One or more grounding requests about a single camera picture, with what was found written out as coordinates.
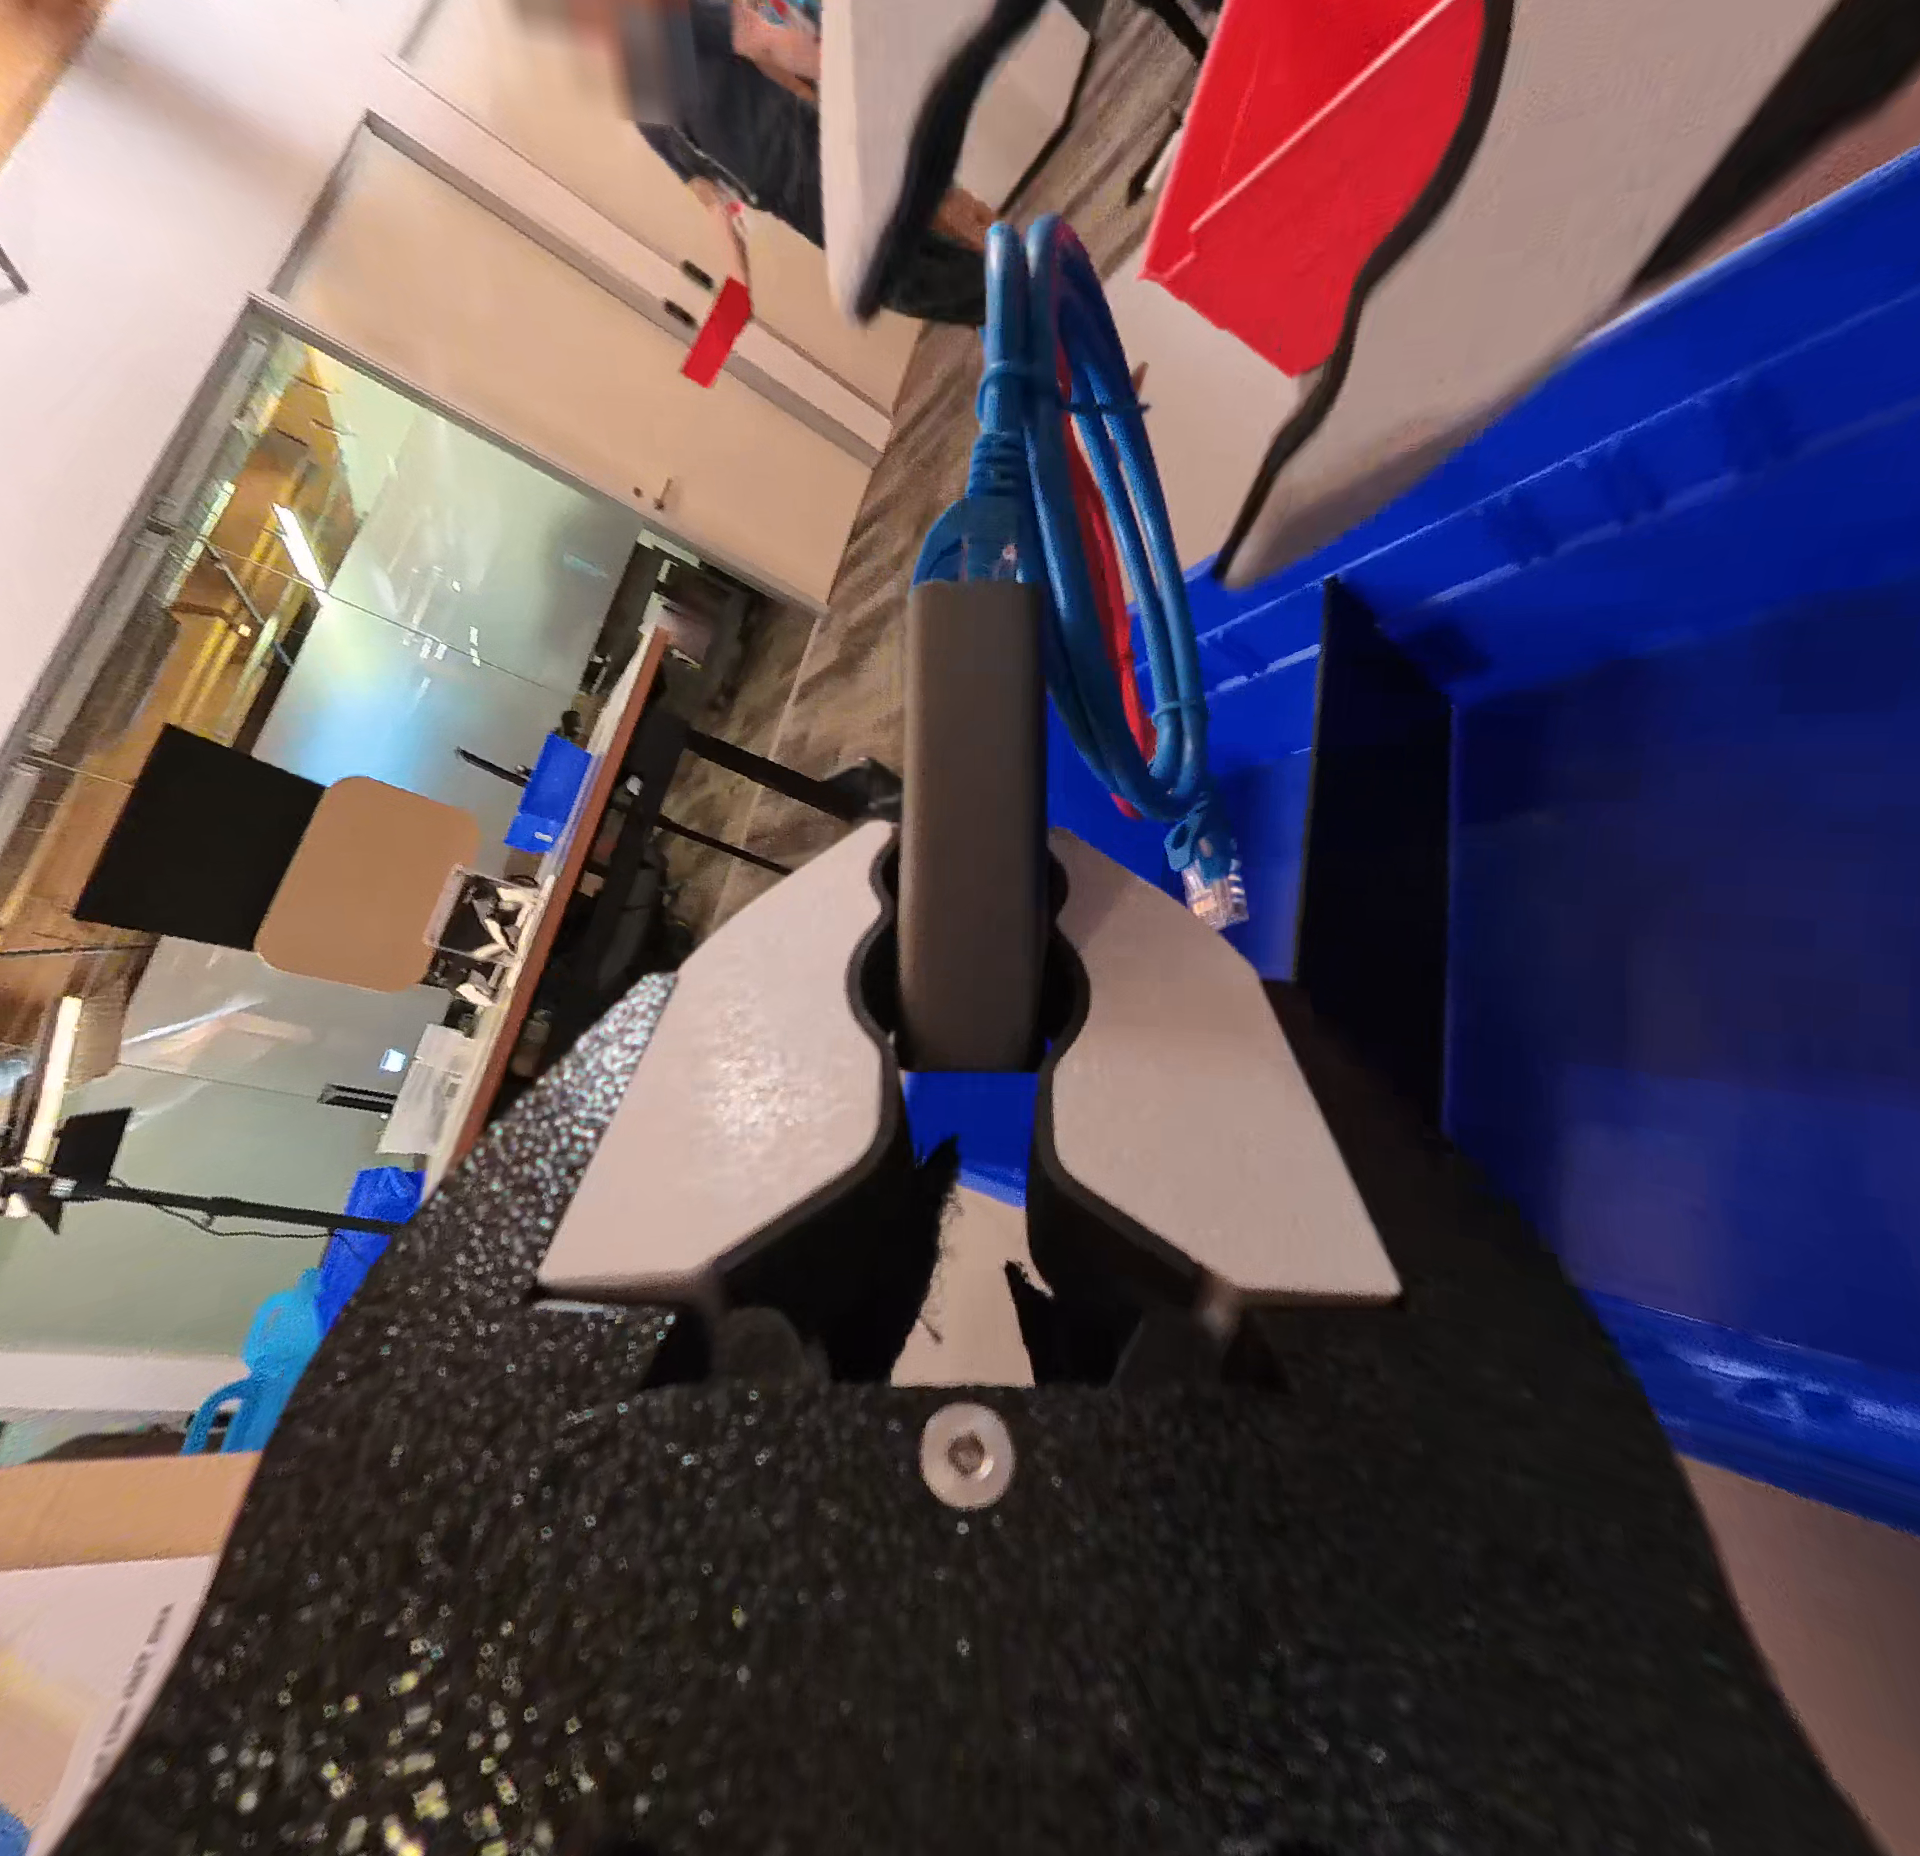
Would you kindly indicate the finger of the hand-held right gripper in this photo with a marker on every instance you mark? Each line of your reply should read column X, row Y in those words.
column 877, row 87
column 1576, row 131

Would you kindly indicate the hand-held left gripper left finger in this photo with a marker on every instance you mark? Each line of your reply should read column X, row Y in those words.
column 720, row 1092

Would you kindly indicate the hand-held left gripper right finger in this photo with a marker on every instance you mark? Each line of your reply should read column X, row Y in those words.
column 1201, row 1121

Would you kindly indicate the red plastic bin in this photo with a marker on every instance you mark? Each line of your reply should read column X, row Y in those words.
column 1276, row 161

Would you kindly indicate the black network adapter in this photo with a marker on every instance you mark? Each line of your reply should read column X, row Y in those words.
column 975, row 835

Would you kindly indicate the blue plastic bin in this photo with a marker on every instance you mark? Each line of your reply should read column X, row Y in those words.
column 1651, row 985

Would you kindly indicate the long wooden table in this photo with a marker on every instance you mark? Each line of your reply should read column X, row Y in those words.
column 576, row 835

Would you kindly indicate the red hanging tag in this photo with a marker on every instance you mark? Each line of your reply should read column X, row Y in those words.
column 717, row 333

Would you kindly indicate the black bin divider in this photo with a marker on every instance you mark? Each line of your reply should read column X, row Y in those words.
column 1372, row 835

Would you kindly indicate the small blue storage bin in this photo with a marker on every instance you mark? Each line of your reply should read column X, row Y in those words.
column 549, row 797

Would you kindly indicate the tan rounded board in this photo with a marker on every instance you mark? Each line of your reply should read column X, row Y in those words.
column 368, row 889

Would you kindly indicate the black square board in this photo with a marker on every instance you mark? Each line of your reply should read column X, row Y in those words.
column 194, row 835

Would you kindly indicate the black tripod stand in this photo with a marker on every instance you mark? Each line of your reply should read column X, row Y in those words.
column 91, row 1148

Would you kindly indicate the wooden shelf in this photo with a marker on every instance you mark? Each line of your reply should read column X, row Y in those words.
column 91, row 12

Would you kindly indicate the white cardboard box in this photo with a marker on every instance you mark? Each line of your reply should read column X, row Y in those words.
column 91, row 1661

